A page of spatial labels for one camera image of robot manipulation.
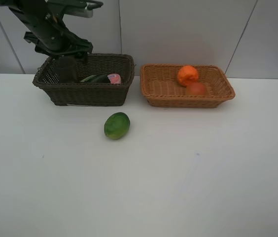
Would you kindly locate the red orange round fruit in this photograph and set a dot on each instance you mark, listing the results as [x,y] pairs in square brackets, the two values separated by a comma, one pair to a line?
[195,89]

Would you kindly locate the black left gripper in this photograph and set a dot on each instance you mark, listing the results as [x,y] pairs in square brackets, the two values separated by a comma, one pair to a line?
[52,38]

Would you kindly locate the black covered left robot arm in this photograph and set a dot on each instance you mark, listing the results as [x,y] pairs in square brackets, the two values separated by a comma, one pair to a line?
[24,10]

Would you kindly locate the light brown wicker basket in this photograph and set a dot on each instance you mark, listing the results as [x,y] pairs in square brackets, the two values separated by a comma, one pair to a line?
[158,84]

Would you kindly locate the pink bottle white cap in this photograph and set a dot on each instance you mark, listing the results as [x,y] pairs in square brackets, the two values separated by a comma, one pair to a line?
[114,78]

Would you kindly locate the green mango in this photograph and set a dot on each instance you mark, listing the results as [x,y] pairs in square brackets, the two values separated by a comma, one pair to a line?
[116,126]

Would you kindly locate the translucent pink plastic cup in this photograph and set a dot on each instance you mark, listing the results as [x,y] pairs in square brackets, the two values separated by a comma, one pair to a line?
[65,68]

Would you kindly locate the black bottle green label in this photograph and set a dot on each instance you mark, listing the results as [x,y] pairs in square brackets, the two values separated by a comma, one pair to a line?
[96,79]

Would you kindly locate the orange mandarin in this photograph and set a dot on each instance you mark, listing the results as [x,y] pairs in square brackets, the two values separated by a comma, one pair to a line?
[187,75]

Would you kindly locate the dark brown wicker basket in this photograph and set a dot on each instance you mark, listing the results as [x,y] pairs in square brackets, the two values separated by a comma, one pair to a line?
[88,94]

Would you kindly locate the grey camera on left wrist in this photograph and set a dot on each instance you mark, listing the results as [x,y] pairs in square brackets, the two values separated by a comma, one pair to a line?
[80,8]

